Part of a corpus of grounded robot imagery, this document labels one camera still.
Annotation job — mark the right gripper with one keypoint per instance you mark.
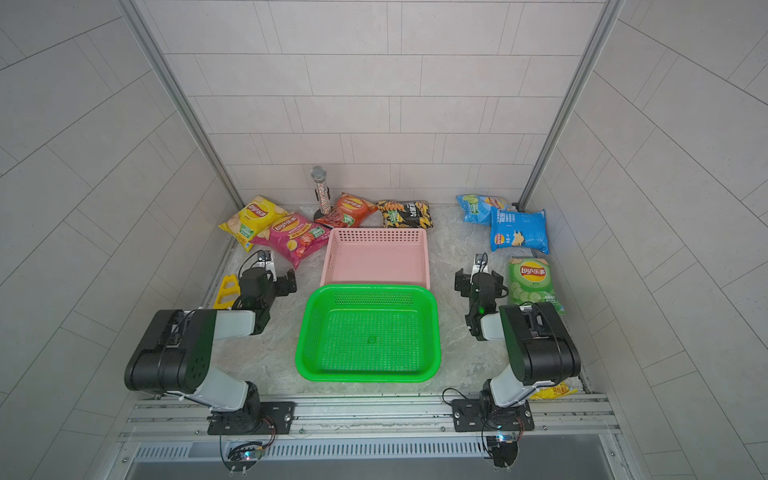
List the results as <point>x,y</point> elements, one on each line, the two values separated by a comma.
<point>468,281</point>

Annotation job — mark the yellow plastic frame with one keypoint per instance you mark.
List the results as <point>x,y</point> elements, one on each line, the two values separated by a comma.
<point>228,292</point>

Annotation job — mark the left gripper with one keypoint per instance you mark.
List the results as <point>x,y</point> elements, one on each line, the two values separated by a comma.
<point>284,288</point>

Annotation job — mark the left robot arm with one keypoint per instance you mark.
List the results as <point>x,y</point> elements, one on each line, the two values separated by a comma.
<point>174,357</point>

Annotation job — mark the circuit board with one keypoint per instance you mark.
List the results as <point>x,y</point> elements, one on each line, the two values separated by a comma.
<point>502,452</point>
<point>240,459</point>

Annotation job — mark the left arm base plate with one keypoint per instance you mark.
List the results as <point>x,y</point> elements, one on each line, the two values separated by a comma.
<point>272,417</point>

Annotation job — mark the right circuit board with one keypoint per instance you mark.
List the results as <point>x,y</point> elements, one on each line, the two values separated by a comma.
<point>502,452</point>

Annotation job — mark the green cucumber chips bag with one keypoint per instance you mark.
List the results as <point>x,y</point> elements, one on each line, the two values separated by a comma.
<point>530,281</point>

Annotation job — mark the green plastic basket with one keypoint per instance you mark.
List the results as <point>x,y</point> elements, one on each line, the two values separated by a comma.
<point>369,334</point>

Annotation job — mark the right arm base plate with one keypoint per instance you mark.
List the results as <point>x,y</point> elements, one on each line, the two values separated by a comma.
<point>474,415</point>

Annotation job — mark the pink plastic basket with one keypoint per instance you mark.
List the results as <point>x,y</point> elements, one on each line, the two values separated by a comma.
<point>388,256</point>

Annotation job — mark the yellow chips bag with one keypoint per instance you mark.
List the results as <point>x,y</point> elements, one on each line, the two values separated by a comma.
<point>256,217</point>
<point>554,392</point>

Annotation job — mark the glass jar on stand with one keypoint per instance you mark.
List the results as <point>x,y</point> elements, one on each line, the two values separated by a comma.
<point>319,176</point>

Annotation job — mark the pink chips bag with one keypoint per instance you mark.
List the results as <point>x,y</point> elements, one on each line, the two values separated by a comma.
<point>294,237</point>

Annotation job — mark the black orange snack bag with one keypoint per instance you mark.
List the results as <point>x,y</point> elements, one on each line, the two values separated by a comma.
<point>405,214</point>

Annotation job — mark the red chips bag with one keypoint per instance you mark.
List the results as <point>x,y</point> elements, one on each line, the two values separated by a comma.
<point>349,212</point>

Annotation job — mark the light blue chips bag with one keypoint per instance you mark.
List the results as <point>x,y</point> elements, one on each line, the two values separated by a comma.
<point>478,209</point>

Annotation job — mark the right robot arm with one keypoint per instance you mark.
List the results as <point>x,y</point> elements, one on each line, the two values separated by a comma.
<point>540,350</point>

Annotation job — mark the aluminium rail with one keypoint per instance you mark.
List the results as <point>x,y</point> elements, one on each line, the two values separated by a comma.
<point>319,417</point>

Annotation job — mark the left circuit board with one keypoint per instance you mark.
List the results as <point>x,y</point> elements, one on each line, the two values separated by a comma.
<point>240,459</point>

